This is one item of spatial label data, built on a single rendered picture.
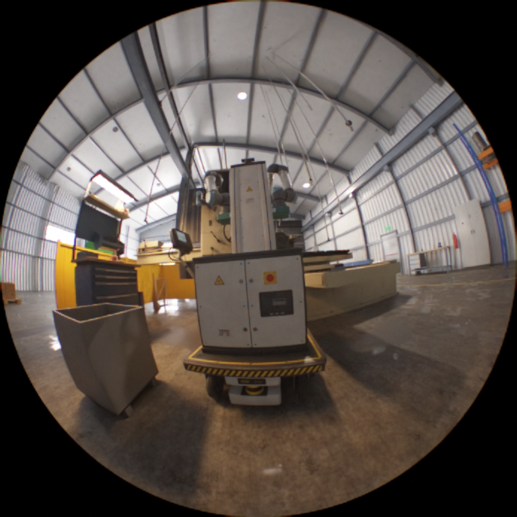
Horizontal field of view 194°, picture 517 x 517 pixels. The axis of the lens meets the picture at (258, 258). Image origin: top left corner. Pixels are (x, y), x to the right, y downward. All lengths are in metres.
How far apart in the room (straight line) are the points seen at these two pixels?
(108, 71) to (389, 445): 10.35
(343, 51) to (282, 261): 7.81
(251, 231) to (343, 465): 1.47
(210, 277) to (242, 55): 7.70
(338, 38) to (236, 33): 3.47
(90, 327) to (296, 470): 0.96
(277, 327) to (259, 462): 0.65
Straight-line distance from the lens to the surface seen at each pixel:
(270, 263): 0.71
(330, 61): 7.81
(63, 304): 2.81
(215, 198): 1.45
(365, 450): 0.82
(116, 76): 9.41
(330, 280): 1.06
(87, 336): 0.81
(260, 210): 1.25
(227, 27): 7.85
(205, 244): 2.14
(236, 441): 0.83
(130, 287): 2.13
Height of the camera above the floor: 0.72
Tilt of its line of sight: 7 degrees up
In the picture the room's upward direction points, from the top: 4 degrees counter-clockwise
